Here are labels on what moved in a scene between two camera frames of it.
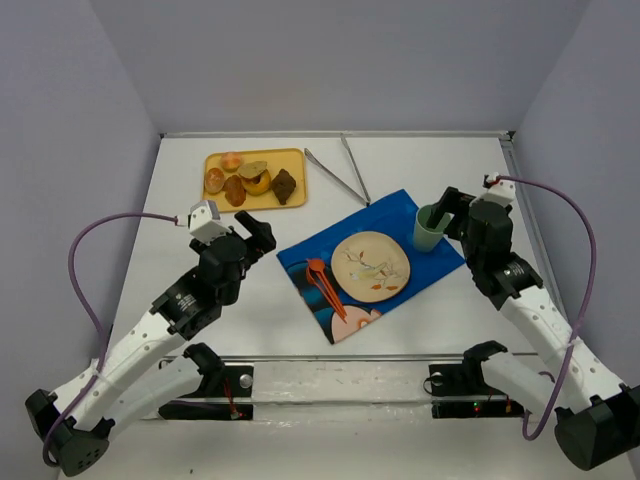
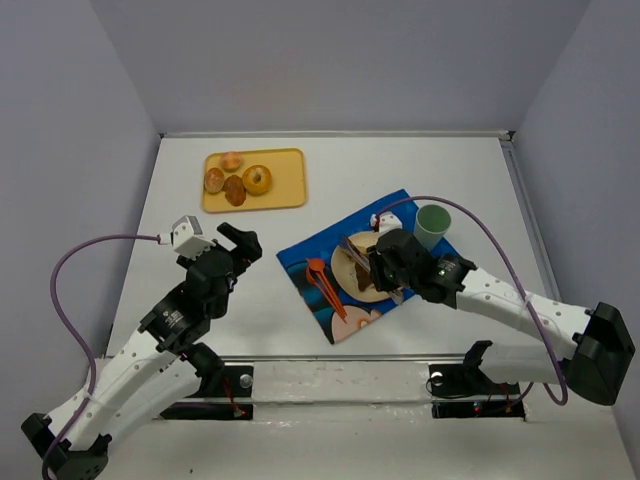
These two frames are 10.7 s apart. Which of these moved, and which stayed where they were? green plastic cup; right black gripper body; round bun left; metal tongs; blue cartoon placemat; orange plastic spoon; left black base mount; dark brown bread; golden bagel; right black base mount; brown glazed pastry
Moved: metal tongs; dark brown bread; right black gripper body
Stayed: brown glazed pastry; left black base mount; right black base mount; golden bagel; blue cartoon placemat; green plastic cup; round bun left; orange plastic spoon
